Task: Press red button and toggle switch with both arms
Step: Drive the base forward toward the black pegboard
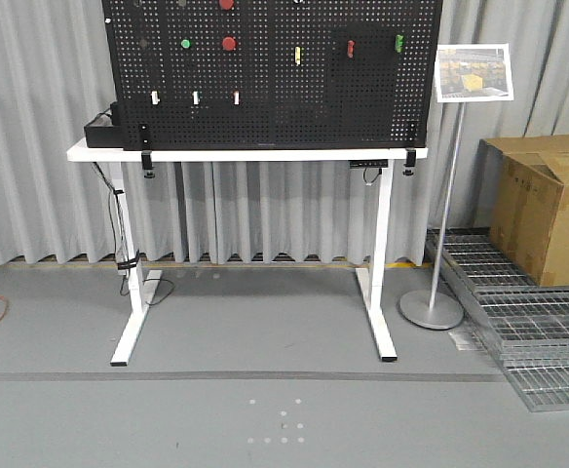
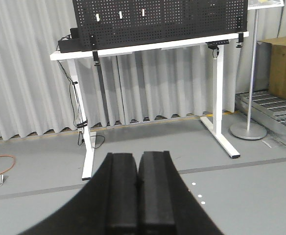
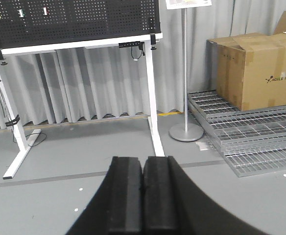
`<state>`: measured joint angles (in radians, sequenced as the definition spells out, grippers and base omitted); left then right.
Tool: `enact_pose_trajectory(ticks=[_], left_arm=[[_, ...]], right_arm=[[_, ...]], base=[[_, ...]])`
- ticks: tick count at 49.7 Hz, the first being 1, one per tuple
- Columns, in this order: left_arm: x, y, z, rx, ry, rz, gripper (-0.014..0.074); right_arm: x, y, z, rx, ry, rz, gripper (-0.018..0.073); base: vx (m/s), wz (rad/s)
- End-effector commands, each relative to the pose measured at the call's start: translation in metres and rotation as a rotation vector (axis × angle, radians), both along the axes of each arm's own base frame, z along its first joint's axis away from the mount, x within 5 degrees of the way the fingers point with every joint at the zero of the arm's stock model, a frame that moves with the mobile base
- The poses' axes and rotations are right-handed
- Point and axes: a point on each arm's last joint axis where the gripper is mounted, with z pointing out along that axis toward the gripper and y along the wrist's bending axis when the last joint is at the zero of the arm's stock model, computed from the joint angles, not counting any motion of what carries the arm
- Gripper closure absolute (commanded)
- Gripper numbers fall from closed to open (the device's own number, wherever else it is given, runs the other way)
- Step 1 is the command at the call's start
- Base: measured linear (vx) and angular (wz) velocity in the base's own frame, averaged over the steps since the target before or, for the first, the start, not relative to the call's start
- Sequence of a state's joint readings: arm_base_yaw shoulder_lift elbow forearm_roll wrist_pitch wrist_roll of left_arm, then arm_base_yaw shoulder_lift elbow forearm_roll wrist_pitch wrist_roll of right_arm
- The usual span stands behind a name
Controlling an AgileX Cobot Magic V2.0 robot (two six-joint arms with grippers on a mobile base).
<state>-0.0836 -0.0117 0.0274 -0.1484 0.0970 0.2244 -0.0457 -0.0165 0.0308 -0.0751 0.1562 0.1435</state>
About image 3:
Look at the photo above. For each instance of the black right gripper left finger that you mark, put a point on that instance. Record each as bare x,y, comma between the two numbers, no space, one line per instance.
116,207

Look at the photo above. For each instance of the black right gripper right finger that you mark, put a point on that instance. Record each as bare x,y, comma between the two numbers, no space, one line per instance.
174,205

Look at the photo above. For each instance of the silver sign stand pole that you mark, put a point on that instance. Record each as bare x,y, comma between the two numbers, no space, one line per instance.
186,132

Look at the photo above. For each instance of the stacked metal floor gratings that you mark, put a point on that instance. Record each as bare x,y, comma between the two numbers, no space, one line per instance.
251,142

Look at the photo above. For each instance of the large brown cardboard box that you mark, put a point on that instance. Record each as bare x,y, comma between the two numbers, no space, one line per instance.
251,71

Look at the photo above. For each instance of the black power strip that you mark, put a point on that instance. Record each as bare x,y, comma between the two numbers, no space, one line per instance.
132,44

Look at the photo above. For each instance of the black clamp right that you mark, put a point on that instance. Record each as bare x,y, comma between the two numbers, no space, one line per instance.
151,25

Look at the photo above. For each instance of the white sign board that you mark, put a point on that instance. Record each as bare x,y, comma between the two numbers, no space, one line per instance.
181,4

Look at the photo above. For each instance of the black perforated pegboard panel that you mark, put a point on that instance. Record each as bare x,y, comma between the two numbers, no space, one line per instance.
74,20

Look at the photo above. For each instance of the green white toggle switch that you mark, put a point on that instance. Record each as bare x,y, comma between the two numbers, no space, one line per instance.
21,13

